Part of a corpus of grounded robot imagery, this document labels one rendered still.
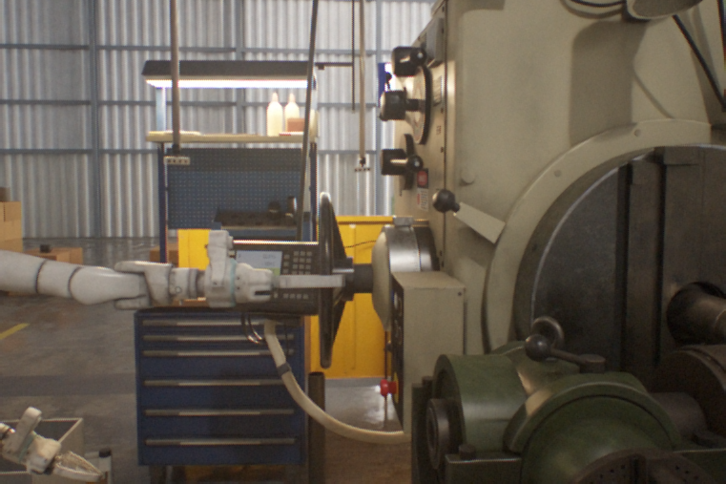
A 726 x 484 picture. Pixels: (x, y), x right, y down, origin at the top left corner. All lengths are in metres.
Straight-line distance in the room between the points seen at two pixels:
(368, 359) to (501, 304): 2.99
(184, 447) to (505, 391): 2.43
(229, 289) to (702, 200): 0.81
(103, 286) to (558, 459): 0.77
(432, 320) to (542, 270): 0.20
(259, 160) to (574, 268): 2.36
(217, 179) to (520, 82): 2.33
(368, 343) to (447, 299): 3.04
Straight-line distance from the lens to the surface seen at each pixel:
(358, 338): 3.96
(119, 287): 1.09
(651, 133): 1.15
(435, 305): 0.95
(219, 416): 2.92
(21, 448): 1.78
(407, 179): 1.44
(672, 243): 1.07
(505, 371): 0.72
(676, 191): 1.06
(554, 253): 0.99
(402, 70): 1.39
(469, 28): 1.07
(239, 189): 3.17
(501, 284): 1.05
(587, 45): 1.14
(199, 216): 3.23
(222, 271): 1.05
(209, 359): 2.84
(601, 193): 1.01
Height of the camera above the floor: 1.52
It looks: 4 degrees down
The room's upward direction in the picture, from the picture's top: straight up
